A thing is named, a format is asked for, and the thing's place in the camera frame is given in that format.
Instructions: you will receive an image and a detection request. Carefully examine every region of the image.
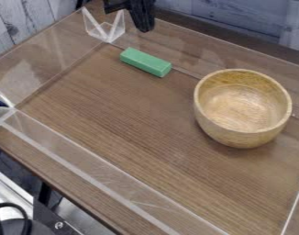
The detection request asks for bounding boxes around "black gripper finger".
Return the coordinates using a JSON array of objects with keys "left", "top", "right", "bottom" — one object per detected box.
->
[{"left": 128, "top": 0, "right": 156, "bottom": 33}]

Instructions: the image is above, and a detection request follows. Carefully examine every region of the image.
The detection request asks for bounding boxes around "green rectangular block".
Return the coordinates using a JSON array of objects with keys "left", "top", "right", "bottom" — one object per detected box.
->
[{"left": 120, "top": 48, "right": 172, "bottom": 77}]

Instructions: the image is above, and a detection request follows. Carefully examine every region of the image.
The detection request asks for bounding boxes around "light wooden bowl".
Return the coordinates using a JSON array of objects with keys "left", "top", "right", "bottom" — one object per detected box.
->
[{"left": 194, "top": 69, "right": 293, "bottom": 149}]

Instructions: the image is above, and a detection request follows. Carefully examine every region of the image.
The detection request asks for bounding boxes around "black table leg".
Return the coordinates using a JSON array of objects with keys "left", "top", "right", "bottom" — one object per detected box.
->
[{"left": 38, "top": 183, "right": 52, "bottom": 206}]

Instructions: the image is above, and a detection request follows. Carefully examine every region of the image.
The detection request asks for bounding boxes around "clear acrylic corner bracket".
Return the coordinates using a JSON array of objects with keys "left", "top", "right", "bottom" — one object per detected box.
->
[{"left": 82, "top": 7, "right": 126, "bottom": 43}]

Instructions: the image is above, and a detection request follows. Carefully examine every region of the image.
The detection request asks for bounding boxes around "clear acrylic tray wall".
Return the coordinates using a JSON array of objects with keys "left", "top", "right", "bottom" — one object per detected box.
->
[{"left": 0, "top": 85, "right": 230, "bottom": 235}]

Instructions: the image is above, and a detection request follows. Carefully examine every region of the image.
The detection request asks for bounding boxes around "black cable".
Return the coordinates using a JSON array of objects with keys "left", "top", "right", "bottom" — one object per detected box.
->
[{"left": 0, "top": 202, "right": 34, "bottom": 235}]

